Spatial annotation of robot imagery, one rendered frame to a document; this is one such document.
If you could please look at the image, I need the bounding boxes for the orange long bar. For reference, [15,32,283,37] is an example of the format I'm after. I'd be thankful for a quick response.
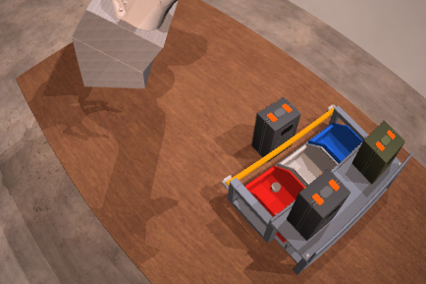
[226,108,334,186]

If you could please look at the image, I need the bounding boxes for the red bin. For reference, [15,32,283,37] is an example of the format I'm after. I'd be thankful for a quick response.
[245,165,305,216]

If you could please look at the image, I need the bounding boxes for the blue open bin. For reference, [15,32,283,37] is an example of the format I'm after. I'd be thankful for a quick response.
[310,123,363,163]

